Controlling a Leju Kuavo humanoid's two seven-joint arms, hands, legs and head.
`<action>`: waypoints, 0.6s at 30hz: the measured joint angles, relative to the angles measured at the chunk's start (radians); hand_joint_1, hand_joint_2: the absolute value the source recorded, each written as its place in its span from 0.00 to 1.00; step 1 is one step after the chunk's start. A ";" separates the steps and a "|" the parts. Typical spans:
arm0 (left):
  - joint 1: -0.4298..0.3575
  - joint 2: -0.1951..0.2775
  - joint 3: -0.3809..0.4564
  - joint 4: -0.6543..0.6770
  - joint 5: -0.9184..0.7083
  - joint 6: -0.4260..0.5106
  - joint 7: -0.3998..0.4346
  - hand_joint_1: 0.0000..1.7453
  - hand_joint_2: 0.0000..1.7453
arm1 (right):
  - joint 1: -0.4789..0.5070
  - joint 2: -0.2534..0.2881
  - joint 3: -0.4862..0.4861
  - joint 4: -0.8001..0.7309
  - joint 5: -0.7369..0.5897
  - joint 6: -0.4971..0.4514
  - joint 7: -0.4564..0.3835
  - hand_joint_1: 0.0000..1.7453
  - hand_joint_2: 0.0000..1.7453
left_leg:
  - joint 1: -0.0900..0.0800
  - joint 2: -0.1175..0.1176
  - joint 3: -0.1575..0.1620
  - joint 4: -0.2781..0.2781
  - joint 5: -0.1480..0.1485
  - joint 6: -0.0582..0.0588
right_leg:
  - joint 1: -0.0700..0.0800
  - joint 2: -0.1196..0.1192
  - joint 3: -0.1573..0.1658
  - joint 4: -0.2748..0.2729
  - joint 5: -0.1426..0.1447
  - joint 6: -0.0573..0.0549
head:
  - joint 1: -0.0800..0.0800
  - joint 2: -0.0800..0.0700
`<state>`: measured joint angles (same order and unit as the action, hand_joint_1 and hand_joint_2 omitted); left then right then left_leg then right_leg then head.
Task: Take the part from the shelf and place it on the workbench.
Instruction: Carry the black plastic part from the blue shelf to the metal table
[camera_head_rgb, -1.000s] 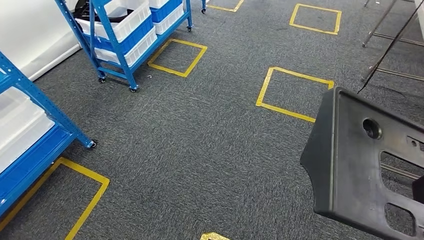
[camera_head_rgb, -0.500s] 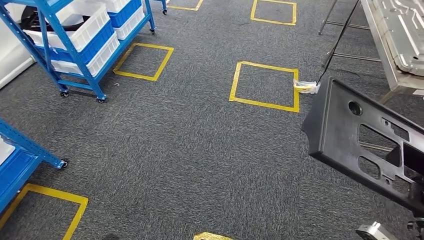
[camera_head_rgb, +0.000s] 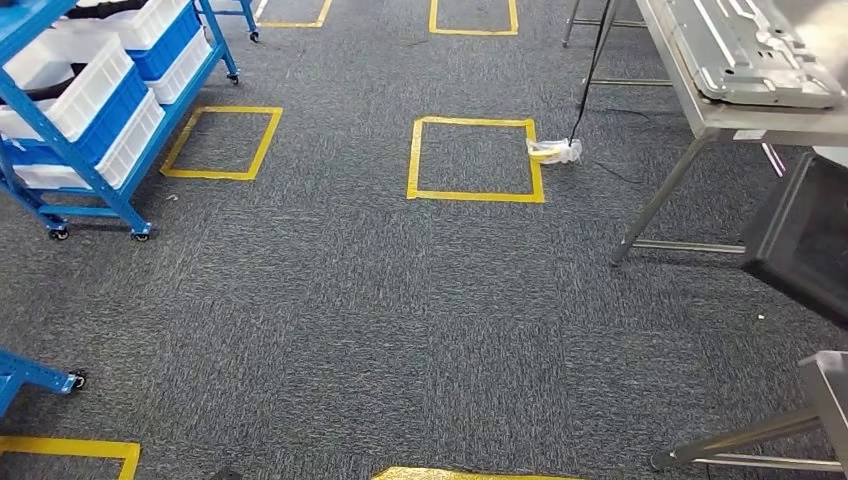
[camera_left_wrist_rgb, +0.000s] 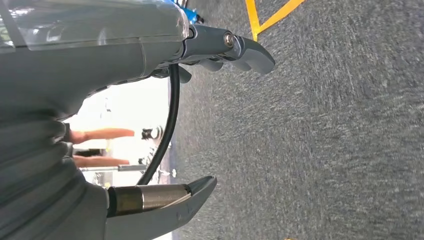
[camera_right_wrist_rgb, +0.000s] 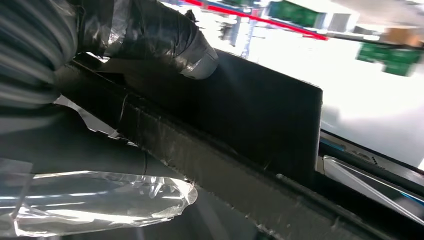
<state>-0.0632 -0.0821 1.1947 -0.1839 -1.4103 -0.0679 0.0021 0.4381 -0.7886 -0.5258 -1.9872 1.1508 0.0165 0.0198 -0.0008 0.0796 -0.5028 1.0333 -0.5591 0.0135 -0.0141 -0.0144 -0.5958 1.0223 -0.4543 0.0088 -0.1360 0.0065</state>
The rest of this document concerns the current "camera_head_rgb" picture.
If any black plastic car part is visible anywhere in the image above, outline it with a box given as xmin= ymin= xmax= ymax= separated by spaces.
xmin=737 ymin=150 xmax=848 ymax=331

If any blue metal shelf rack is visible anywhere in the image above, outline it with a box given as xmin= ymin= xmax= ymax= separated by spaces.
xmin=0 ymin=0 xmax=241 ymax=243
xmin=195 ymin=0 xmax=261 ymax=44
xmin=0 ymin=347 xmax=89 ymax=420

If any blue plastic bin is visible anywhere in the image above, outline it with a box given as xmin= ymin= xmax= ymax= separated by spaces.
xmin=125 ymin=3 xmax=203 ymax=83
xmin=0 ymin=66 xmax=150 ymax=167

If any grey sheet metal panel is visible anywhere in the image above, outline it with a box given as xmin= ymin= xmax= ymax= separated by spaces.
xmin=652 ymin=0 xmax=848 ymax=111

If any black hanging cable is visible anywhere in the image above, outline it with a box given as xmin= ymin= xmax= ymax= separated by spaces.
xmin=568 ymin=0 xmax=614 ymax=146

